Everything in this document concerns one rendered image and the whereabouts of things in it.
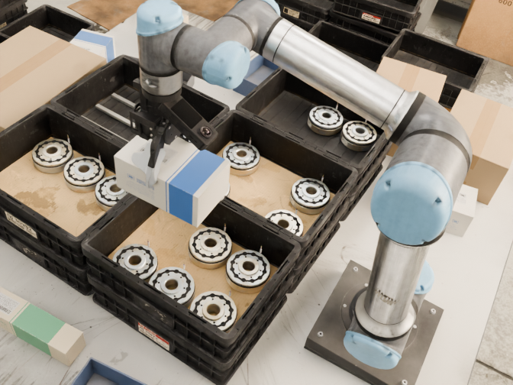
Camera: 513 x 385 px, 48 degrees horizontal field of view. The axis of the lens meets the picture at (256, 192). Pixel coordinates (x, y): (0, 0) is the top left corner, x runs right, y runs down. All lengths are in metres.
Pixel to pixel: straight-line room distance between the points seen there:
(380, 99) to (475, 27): 3.03
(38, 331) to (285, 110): 0.95
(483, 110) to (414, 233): 1.13
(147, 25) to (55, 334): 0.74
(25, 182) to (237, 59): 0.83
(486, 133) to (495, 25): 2.14
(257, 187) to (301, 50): 0.63
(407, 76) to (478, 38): 2.01
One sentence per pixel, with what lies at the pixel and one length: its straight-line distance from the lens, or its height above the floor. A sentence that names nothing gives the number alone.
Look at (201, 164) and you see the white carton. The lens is 1.17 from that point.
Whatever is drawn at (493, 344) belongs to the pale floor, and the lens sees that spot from 2.51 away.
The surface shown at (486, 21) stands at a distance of 3.99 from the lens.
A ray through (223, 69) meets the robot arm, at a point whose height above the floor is 1.42.
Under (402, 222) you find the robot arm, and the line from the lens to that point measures 0.90.
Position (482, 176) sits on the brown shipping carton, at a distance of 1.85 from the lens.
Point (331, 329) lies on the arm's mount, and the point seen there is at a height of 0.75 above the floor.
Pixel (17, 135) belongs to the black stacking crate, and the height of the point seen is 0.90.
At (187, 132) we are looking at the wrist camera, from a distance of 1.06.
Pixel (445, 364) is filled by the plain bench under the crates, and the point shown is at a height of 0.70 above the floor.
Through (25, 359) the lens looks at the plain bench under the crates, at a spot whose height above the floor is 0.70.
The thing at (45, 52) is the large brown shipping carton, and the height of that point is 0.90.
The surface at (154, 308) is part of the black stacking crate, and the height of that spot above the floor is 0.86.
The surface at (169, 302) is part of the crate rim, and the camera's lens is 1.21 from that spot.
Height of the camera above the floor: 1.96
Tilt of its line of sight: 47 degrees down
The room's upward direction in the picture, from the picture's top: 8 degrees clockwise
